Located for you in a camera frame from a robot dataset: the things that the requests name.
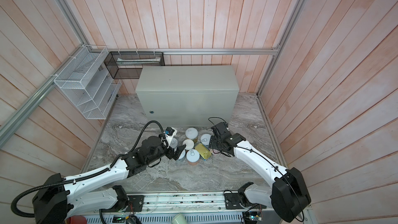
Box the teal label can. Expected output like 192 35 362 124
200 133 211 147

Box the gold rectangular tin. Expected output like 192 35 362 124
195 143 211 160

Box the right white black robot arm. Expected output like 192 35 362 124
209 122 312 223

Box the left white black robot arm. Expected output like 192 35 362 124
32 136 185 224

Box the grey metal cabinet counter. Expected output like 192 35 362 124
135 65 239 127

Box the blue label can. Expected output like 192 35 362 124
178 149 187 161

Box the red label can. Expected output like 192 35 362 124
170 138 178 149

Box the small orange can white lid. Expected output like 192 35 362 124
182 139 195 150

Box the orange label pull-tab can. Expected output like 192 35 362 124
186 149 201 166

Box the white cup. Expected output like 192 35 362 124
171 213 188 224

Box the red cup with tools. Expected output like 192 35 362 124
64 216 87 224

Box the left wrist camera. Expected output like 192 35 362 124
162 127 177 148

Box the aluminium front rail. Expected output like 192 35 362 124
66 190 315 217

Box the aluminium rail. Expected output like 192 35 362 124
66 190 315 217
1 45 85 148
107 48 279 56

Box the black mesh wall basket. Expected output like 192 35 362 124
104 51 165 79

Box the aluminium back rail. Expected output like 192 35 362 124
107 48 279 56

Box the white wire mesh shelf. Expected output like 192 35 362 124
54 45 121 120

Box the aluminium left rail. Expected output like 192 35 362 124
1 45 85 148

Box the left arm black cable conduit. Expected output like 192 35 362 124
10 120 165 218

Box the aluminium right post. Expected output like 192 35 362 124
255 0 308 97

